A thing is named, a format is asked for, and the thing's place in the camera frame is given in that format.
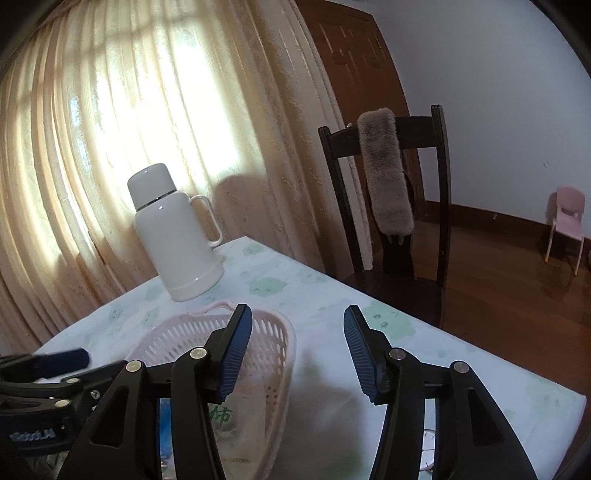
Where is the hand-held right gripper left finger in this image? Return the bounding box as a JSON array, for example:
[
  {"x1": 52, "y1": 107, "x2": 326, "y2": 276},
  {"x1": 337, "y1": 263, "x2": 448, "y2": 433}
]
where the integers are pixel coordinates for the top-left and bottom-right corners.
[{"x1": 55, "y1": 304, "x2": 253, "y2": 480}]

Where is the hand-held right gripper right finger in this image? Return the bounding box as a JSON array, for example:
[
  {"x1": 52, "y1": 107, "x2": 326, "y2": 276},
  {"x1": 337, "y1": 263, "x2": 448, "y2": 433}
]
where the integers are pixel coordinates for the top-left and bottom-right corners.
[{"x1": 344, "y1": 305, "x2": 539, "y2": 480}]

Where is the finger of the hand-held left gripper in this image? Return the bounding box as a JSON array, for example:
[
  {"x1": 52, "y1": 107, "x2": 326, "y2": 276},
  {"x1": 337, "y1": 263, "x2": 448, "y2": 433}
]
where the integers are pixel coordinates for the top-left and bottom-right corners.
[
  {"x1": 0, "y1": 361, "x2": 129, "y2": 409},
  {"x1": 0, "y1": 348, "x2": 90, "y2": 383}
]

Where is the pink plastic basket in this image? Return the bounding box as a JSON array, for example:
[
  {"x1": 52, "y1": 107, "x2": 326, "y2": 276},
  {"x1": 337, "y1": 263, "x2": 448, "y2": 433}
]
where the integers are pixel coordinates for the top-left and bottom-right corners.
[{"x1": 124, "y1": 299, "x2": 297, "y2": 480}]

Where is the green peanut packet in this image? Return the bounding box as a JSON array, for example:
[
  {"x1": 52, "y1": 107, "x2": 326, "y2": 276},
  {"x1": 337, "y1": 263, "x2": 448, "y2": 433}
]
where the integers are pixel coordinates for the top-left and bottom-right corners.
[{"x1": 207, "y1": 364, "x2": 275, "y2": 468}]

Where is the dark wooden chair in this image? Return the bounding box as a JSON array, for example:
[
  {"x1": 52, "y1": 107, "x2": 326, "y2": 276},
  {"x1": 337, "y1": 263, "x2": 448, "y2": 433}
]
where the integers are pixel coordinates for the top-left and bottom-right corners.
[{"x1": 318, "y1": 104, "x2": 455, "y2": 330}]

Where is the white thermos jug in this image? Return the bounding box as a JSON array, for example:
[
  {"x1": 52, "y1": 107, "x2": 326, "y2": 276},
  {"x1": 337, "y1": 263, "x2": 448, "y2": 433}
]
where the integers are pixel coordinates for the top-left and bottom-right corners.
[{"x1": 127, "y1": 162, "x2": 226, "y2": 302}]

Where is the grey furry cloth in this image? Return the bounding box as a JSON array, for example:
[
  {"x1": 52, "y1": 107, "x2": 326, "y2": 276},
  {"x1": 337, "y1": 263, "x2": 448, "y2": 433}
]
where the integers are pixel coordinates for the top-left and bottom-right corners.
[{"x1": 356, "y1": 107, "x2": 414, "y2": 232}]

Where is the small pink chair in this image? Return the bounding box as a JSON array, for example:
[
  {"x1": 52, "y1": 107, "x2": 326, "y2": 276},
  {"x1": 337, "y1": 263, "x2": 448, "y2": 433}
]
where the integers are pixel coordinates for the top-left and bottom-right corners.
[{"x1": 544, "y1": 186, "x2": 587, "y2": 276}]

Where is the beige lace curtain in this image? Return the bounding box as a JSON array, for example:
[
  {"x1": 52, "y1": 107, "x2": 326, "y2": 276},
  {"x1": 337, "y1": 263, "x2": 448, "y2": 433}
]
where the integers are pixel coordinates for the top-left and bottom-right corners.
[{"x1": 0, "y1": 0, "x2": 370, "y2": 356}]

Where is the brown wooden door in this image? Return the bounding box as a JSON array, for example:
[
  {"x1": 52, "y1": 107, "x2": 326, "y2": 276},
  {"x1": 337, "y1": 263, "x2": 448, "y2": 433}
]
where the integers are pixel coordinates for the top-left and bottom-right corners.
[{"x1": 295, "y1": 0, "x2": 428, "y2": 204}]

